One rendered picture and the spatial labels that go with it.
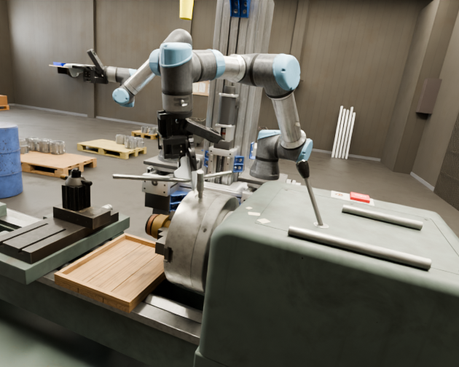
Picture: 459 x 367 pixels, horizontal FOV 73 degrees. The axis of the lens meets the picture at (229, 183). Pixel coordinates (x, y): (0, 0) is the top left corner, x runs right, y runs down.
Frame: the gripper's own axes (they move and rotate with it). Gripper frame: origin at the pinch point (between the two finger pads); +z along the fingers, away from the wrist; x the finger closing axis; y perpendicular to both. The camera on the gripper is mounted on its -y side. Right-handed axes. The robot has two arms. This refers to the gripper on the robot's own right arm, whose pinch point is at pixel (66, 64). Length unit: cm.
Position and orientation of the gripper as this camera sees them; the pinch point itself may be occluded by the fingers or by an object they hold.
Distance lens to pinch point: 187.0
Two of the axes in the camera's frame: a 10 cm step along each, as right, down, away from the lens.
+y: -1.3, 9.0, 4.1
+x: -1.1, -4.2, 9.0
